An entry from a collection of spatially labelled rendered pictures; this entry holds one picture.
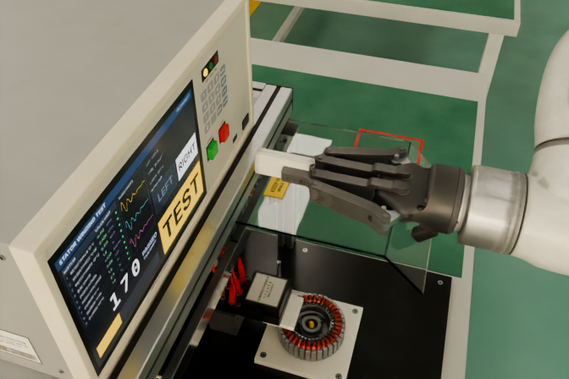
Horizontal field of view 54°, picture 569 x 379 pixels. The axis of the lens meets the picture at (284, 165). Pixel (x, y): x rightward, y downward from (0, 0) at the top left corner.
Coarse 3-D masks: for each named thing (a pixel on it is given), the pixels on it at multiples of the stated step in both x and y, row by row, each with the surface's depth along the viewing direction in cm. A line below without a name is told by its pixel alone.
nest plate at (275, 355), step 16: (352, 320) 97; (272, 336) 94; (352, 336) 94; (272, 352) 92; (288, 352) 92; (336, 352) 92; (352, 352) 93; (288, 368) 90; (304, 368) 90; (320, 368) 90; (336, 368) 90
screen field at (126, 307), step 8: (152, 264) 59; (144, 272) 57; (144, 280) 58; (136, 288) 56; (136, 296) 57; (128, 304) 55; (120, 312) 54; (120, 320) 54; (112, 328) 53; (104, 336) 52; (112, 336) 53; (104, 344) 52
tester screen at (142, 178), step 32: (160, 128) 54; (192, 128) 62; (160, 160) 56; (128, 192) 51; (96, 224) 46; (128, 224) 52; (64, 256) 43; (96, 256) 47; (128, 256) 53; (160, 256) 60; (96, 288) 49; (96, 320) 50; (96, 352) 51
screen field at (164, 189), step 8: (192, 136) 62; (192, 144) 63; (184, 152) 61; (192, 152) 63; (176, 160) 59; (184, 160) 61; (192, 160) 64; (176, 168) 60; (184, 168) 62; (168, 176) 58; (176, 176) 60; (160, 184) 57; (168, 184) 59; (176, 184) 61; (160, 192) 57; (168, 192) 59; (160, 200) 58; (160, 208) 58
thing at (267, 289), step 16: (256, 272) 93; (224, 288) 94; (256, 288) 91; (272, 288) 91; (288, 288) 92; (224, 304) 91; (240, 304) 91; (256, 304) 89; (272, 304) 89; (288, 304) 93; (272, 320) 90; (288, 320) 91
